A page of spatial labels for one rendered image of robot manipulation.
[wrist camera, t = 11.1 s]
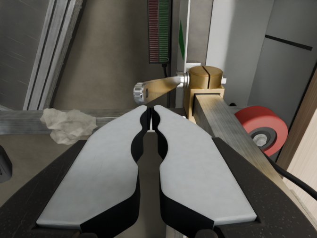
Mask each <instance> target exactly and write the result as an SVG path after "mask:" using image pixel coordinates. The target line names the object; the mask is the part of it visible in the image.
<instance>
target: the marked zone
mask: <svg viewBox="0 0 317 238"><path fill-rule="evenodd" d="M179 45H180V49H181V53H182V58H183V59H184V40H183V32H182V24H181V21H180V30H179Z"/></svg>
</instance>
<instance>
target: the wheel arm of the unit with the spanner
mask: <svg viewBox="0 0 317 238"><path fill-rule="evenodd" d="M246 107H248V106H229V108H230V110H231V111H232V112H233V114H235V113H236V112H238V111H240V110H241V109H244V108H246ZM167 109H168V110H170V111H172V112H174V113H176V114H178V115H180V116H182V117H184V118H186V113H185V110H184V108H167ZM132 110H133V109H94V110H80V112H83V113H84V114H86V115H87V114H88V115H90V116H92V117H95V118H96V126H98V127H97V128H95V129H93V131H92V133H95V132H96V131H97V130H99V129H100V128H101V127H103V126H104V125H106V124H107V123H109V122H111V121H113V120H114V119H116V118H118V117H120V116H122V115H124V114H126V113H128V112H130V111H132ZM59 111H61V112H68V111H70V110H59ZM43 112H44V110H2V111H0V135H33V134H51V133H52V129H48V128H47V126H46V125H44V124H43V123H42V122H41V120H40V118H41V117H42V115H43ZM147 132H155V131H154V130H152V120H150V130H148V131H147Z"/></svg>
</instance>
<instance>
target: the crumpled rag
mask: <svg viewBox="0 0 317 238"><path fill-rule="evenodd" d="M40 120H41V122H42V123H43V124H44V125H46V126H47V128H48V129H52V133H51V134H50V136H51V138H52V139H53V140H54V141H55V142H56V143H57V144H65V145H70V144H74V143H76V142H77V141H78V140H80V138H81V137H83V136H90V135H91V134H92V131H93V129H95V128H97V127H98V126H96V118H95V117H92V116H90V115H88V114H87V115H86V114H84V113H83V112H80V110H75V109H73V110H70V111H68V112H61V111H59V110H57V109H54V108H51V109H48V108H46V109H45V110H44V112H43V115H42V117H41V118H40Z"/></svg>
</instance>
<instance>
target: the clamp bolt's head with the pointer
mask: <svg viewBox="0 0 317 238"><path fill-rule="evenodd" d="M184 87H186V88H188V87H189V72H188V71H187V72H186V73H184Z"/></svg>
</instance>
